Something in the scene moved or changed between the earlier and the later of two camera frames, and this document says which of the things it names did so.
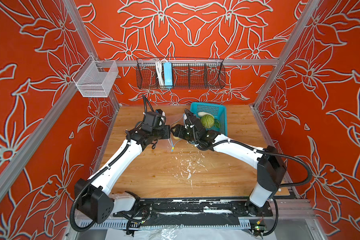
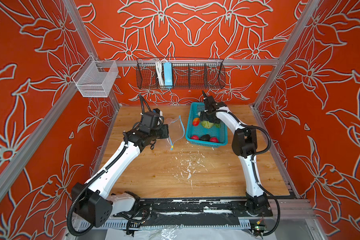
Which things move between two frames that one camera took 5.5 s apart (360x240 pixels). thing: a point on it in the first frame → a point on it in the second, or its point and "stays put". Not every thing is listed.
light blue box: x=168 y=74 stays put
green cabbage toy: x=207 y=121 stays put
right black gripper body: x=183 y=132 → x=207 y=116
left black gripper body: x=161 y=133 stays put
